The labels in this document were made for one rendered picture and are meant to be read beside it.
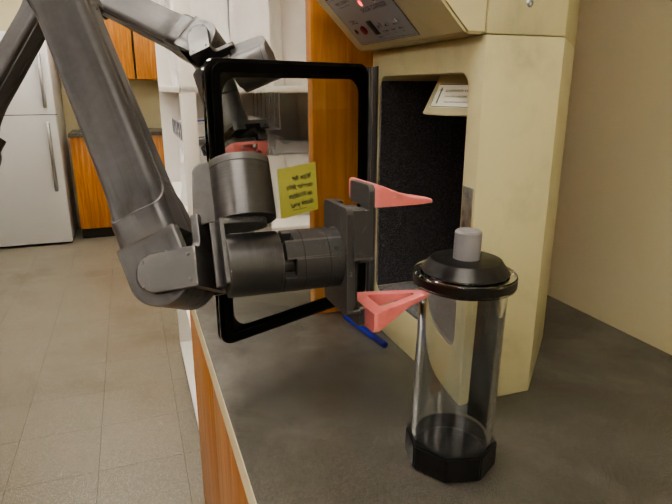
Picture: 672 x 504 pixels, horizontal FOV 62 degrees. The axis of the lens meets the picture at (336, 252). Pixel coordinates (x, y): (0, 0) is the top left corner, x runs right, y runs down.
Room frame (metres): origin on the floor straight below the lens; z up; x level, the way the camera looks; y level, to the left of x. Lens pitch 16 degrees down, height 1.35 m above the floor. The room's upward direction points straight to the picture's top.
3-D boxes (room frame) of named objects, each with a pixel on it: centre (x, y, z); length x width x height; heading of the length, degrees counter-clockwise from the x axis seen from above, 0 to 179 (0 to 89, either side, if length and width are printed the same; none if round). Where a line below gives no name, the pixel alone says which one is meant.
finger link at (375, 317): (0.53, -0.05, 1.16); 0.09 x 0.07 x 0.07; 110
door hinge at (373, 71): (0.96, -0.06, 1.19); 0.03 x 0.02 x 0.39; 20
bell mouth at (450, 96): (0.84, -0.22, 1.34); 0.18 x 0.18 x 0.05
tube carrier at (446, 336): (0.56, -0.13, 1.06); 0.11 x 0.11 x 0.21
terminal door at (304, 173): (0.86, 0.06, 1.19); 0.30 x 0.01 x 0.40; 134
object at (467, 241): (0.56, -0.14, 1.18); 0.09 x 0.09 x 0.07
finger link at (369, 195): (0.53, -0.05, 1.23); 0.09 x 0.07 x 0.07; 110
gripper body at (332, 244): (0.51, 0.02, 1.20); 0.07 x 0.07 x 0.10; 20
